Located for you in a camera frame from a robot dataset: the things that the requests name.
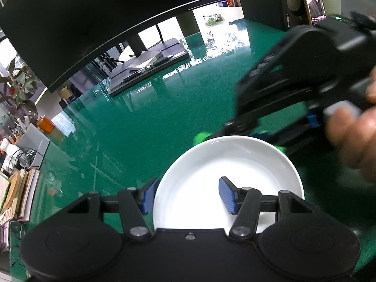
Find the green cleaning cloth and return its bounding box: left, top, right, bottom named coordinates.
left=193, top=131, right=286, bottom=153

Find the grey desk organiser box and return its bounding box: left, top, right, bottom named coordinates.
left=15, top=124, right=50, bottom=167

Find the grey notepad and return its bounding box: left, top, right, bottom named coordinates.
left=127, top=50, right=163, bottom=71

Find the person's right hand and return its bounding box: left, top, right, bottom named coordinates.
left=326, top=69, right=375, bottom=183

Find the black curved monitor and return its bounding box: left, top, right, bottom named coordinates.
left=1, top=0, right=222, bottom=91

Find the black speaker with blue knob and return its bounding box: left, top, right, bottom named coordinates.
left=240, top=0, right=309, bottom=31

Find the black pen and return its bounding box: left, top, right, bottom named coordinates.
left=121, top=55, right=173, bottom=84

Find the potted plant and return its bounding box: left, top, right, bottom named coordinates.
left=1, top=57, right=38, bottom=122

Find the orange cup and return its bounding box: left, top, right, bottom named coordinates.
left=37, top=115, right=55, bottom=134

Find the stack of books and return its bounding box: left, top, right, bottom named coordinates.
left=1, top=169, right=40, bottom=226

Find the grey monitor stand base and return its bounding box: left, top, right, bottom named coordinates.
left=107, top=38, right=189, bottom=96

